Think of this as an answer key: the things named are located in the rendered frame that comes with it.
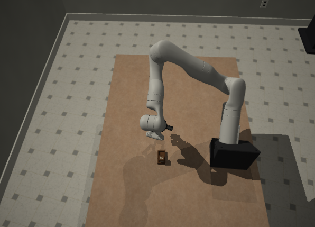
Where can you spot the brown wooden tray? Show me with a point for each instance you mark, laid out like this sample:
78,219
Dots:
160,152

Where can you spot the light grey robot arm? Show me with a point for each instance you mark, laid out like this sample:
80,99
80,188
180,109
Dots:
200,70

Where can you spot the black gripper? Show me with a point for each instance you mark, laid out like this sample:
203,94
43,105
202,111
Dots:
169,127

